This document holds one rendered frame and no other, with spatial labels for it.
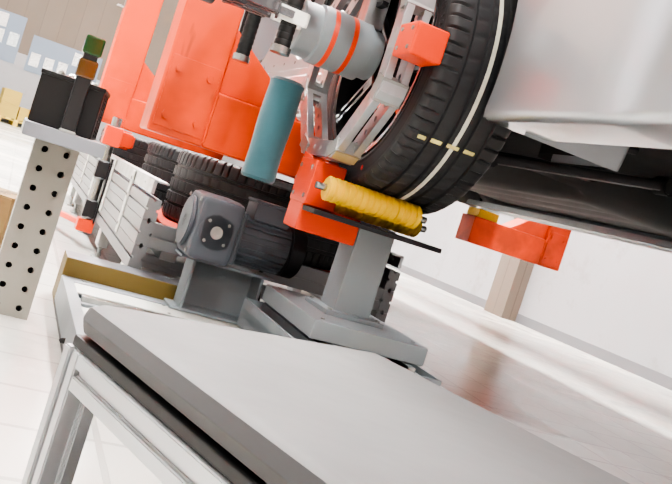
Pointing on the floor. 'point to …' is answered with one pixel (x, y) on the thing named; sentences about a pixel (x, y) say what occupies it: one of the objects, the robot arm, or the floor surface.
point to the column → (33, 225)
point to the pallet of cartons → (10, 100)
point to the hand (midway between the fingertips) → (290, 17)
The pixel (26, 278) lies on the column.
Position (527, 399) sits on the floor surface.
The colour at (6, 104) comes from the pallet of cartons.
